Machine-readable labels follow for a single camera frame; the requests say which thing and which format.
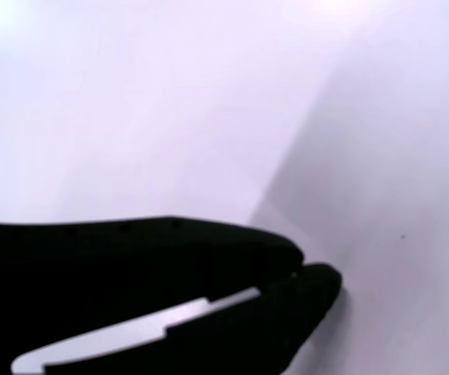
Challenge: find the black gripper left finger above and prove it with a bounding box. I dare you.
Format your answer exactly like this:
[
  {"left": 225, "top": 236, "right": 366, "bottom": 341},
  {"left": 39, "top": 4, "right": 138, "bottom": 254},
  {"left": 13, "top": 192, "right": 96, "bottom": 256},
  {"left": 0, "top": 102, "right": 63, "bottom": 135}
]
[{"left": 0, "top": 205, "right": 305, "bottom": 375}]

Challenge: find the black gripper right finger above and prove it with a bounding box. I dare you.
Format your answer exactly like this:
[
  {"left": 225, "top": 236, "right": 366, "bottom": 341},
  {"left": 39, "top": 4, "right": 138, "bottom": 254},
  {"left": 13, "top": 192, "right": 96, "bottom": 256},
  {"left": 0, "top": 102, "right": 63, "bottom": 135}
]
[{"left": 43, "top": 262, "right": 344, "bottom": 375}]

